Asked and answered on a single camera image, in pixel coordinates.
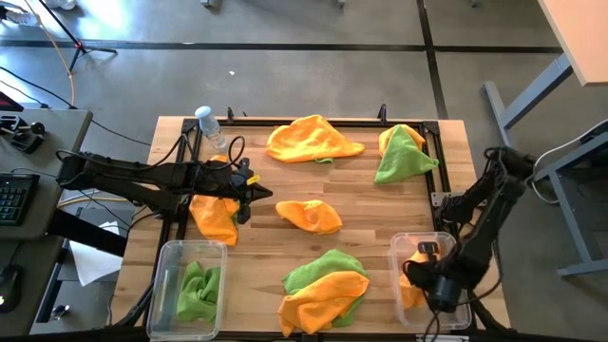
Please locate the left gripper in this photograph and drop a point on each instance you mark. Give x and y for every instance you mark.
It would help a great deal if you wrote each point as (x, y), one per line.
(242, 187)

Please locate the black clamp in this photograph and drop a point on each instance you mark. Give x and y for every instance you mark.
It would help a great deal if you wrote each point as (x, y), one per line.
(230, 115)
(382, 113)

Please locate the black laptop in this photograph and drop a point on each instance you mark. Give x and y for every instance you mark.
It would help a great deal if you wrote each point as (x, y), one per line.
(9, 103)

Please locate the clear plastic bin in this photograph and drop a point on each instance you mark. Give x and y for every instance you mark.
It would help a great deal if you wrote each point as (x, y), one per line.
(332, 122)
(461, 304)
(164, 285)

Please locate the wooden table top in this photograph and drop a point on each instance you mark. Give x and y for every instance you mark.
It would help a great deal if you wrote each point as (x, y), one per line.
(579, 33)

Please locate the orange microfiber towel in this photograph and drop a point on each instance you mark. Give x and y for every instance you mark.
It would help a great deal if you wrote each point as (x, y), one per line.
(309, 218)
(318, 299)
(384, 140)
(409, 292)
(214, 221)
(309, 140)

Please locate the grey desk frame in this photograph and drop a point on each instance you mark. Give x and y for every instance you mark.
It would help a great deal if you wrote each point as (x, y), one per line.
(570, 214)

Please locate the pale blue air freshener bottle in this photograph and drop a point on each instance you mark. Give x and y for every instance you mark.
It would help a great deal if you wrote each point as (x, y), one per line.
(209, 124)

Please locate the white power strip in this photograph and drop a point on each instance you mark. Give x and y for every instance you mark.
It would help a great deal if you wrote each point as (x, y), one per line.
(21, 16)

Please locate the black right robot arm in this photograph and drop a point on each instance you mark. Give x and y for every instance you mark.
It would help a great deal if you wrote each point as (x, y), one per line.
(484, 237)

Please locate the metal caster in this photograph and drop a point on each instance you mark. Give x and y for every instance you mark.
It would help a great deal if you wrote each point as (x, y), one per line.
(61, 312)

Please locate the black keyboard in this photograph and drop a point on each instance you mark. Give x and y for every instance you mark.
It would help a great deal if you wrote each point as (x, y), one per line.
(16, 199)

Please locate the black tripod stand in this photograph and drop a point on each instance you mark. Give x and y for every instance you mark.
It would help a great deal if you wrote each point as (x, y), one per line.
(81, 47)

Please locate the grey table leg frame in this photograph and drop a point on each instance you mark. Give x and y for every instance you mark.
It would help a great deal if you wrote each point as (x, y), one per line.
(503, 119)

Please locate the small white paper sheet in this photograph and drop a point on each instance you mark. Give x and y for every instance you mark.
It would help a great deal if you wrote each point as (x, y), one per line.
(110, 228)

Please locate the black gadget with knob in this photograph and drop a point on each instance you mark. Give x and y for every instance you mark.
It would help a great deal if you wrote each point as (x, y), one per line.
(26, 138)

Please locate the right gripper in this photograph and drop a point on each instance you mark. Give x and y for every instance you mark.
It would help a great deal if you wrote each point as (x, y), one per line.
(423, 273)

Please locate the black desk crossbar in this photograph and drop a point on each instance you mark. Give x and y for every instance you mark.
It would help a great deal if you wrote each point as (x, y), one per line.
(85, 233)

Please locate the grey desk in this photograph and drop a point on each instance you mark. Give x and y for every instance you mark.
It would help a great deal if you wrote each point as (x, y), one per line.
(57, 138)
(38, 256)

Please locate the white label strip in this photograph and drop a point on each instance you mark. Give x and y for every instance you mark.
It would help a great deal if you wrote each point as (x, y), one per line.
(442, 338)

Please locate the black computer mouse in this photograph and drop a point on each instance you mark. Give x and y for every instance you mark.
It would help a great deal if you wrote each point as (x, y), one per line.
(9, 287)

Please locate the yellow tape tag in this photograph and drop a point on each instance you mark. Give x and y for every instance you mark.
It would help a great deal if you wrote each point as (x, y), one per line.
(253, 179)

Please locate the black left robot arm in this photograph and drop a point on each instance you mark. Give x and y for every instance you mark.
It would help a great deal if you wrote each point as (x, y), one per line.
(119, 176)

